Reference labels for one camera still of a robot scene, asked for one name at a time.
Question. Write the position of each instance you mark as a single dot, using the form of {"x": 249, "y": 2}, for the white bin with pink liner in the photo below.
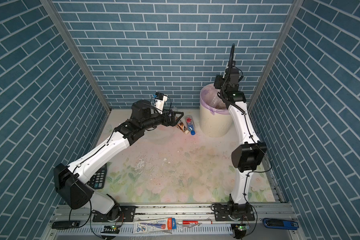
{"x": 215, "y": 119}

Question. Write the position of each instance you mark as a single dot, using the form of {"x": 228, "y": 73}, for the blue black device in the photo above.
{"x": 280, "y": 224}

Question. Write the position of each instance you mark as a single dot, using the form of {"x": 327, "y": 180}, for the amber small bottle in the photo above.
{"x": 182, "y": 127}

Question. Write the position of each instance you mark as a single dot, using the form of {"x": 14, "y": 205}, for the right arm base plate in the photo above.
{"x": 224, "y": 213}

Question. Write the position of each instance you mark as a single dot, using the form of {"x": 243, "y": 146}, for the blue red label bottle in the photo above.
{"x": 190, "y": 125}

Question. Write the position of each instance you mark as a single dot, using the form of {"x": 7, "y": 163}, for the black remote control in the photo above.
{"x": 61, "y": 225}

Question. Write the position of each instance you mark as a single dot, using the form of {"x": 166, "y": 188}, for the red handled tool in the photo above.
{"x": 193, "y": 223}

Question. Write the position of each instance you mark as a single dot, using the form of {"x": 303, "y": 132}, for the white glue tube package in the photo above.
{"x": 151, "y": 226}

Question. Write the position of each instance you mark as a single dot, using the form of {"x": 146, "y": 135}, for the black calculator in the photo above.
{"x": 97, "y": 181}

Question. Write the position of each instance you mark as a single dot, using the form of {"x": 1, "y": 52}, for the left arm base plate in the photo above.
{"x": 123, "y": 214}

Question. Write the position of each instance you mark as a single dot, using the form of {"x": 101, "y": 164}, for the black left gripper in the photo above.
{"x": 171, "y": 122}

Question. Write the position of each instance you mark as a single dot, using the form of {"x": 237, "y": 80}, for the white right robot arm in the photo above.
{"x": 249, "y": 154}

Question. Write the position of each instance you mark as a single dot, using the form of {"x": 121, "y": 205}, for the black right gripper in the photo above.
{"x": 217, "y": 81}

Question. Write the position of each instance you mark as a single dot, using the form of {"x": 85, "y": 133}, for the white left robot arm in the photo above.
{"x": 71, "y": 180}

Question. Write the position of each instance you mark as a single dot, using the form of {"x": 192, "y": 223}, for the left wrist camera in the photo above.
{"x": 159, "y": 100}

